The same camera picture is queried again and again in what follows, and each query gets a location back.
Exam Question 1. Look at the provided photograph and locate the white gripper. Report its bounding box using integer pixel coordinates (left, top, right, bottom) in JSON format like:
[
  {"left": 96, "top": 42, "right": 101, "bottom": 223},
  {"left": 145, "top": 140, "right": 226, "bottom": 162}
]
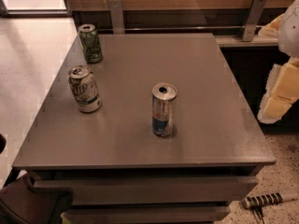
[{"left": 257, "top": 0, "right": 299, "bottom": 124}]

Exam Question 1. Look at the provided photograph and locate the green soda can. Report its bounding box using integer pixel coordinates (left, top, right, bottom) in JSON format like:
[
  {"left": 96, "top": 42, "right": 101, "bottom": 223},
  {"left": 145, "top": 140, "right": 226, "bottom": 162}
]
[{"left": 78, "top": 24, "right": 103, "bottom": 63}]

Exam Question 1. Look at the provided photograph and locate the silver blue energy drink can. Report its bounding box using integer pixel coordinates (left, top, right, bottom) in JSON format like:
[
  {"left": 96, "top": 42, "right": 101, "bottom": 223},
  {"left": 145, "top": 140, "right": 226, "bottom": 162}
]
[{"left": 152, "top": 83, "right": 178, "bottom": 137}]

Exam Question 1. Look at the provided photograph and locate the white 7up can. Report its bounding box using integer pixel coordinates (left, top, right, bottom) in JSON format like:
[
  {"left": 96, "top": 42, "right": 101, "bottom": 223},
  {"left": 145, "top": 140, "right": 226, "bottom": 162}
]
[{"left": 68, "top": 65, "right": 102, "bottom": 113}]

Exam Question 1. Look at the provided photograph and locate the grey drawer cabinet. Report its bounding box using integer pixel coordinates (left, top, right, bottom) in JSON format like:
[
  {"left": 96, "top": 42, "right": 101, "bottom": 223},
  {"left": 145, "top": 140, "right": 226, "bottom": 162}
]
[{"left": 13, "top": 34, "right": 276, "bottom": 210}]

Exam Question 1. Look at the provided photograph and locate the lower grey drawer front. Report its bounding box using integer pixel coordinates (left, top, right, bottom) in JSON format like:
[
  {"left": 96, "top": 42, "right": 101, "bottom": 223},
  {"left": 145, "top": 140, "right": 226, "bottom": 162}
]
[{"left": 64, "top": 206, "right": 230, "bottom": 224}]

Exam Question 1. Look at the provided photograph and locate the dark brown bag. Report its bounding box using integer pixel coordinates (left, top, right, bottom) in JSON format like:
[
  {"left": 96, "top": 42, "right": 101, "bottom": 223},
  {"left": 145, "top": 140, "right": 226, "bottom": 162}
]
[{"left": 0, "top": 175, "right": 73, "bottom": 224}]

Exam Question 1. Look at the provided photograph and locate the right metal wall bracket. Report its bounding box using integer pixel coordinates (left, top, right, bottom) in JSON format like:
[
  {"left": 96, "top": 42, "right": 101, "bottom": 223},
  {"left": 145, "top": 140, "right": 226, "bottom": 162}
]
[{"left": 240, "top": 0, "right": 267, "bottom": 42}]

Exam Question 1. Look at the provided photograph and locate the metal wall bracket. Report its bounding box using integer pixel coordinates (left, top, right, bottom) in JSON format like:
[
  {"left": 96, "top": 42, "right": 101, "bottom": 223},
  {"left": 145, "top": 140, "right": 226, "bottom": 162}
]
[
  {"left": 240, "top": 0, "right": 267, "bottom": 42},
  {"left": 108, "top": 0, "right": 125, "bottom": 34}
]

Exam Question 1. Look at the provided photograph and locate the striped black white handle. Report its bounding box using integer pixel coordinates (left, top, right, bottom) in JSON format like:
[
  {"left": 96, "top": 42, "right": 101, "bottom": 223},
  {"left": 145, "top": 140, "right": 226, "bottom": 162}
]
[{"left": 241, "top": 191, "right": 299, "bottom": 211}]

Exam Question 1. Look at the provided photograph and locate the left metal wall bracket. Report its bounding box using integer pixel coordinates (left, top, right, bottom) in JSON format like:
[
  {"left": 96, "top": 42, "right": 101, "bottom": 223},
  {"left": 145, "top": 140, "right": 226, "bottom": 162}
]
[{"left": 108, "top": 0, "right": 125, "bottom": 34}]

